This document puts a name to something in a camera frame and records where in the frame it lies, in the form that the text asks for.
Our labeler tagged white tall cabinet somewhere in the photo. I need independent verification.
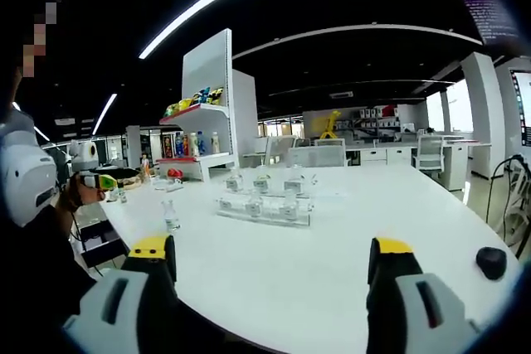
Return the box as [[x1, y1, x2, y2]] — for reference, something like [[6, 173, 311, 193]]
[[231, 68, 259, 168]]

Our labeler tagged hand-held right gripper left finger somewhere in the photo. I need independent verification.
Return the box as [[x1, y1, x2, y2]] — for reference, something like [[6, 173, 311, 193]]
[[61, 235, 178, 354]]

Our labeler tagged white display shelf unit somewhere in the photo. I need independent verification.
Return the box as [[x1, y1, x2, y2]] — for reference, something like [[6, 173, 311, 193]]
[[157, 28, 241, 183]]

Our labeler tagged clear acrylic reagent rack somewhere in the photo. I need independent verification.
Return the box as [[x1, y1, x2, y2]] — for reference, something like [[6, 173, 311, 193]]
[[215, 165, 319, 230]]

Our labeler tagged row of colourful snack bags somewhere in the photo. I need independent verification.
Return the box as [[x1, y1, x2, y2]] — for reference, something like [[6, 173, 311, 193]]
[[163, 86, 225, 119]]

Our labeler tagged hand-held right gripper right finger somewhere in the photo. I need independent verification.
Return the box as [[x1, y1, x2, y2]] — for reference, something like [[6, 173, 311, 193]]
[[366, 236, 482, 354]]

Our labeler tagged white chair frame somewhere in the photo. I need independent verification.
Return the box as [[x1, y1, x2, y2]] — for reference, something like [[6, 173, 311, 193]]
[[497, 161, 531, 258]]

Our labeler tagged clear glass reagent bottle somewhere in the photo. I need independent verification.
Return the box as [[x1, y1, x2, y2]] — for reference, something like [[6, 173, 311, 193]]
[[227, 166, 245, 192], [160, 199, 182, 235], [254, 165, 271, 194], [285, 162, 304, 192], [246, 188, 266, 219], [280, 188, 300, 222]]

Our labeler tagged orange figure bottle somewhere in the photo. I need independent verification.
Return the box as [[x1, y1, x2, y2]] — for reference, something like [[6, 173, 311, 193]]
[[139, 153, 152, 183]]

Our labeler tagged far shelf of small boxes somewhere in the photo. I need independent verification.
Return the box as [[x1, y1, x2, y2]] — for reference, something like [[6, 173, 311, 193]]
[[339, 105, 402, 135]]

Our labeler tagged basket of bread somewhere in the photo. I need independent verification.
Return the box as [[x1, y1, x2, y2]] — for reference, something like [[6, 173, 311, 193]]
[[100, 166, 143, 191]]

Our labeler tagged black puck-shaped object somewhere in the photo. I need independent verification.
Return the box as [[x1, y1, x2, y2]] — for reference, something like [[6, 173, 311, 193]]
[[475, 246, 509, 282]]

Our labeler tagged short ceiling light strip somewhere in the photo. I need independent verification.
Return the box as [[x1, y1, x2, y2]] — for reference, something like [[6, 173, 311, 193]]
[[90, 92, 119, 137]]

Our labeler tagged white box with black inside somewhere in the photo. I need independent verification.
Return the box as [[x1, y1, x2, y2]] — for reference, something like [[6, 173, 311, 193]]
[[77, 221, 130, 269]]

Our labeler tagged person's left hand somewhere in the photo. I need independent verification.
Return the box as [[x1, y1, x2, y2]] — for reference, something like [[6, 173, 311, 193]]
[[57, 173, 107, 216]]

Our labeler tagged white office desk with drawers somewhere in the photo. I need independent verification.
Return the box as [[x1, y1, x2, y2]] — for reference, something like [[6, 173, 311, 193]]
[[346, 140, 493, 192]]

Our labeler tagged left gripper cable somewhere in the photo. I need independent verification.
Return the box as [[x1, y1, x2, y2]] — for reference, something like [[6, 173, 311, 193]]
[[68, 212, 107, 279]]

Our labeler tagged white worn chest device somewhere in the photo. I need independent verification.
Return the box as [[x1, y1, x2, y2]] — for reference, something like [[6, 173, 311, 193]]
[[0, 121, 58, 229]]

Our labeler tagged white mesh office chair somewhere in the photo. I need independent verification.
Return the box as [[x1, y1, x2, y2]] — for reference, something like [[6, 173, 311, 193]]
[[287, 146, 320, 168], [412, 133, 446, 173], [264, 135, 299, 169], [314, 138, 348, 167]]

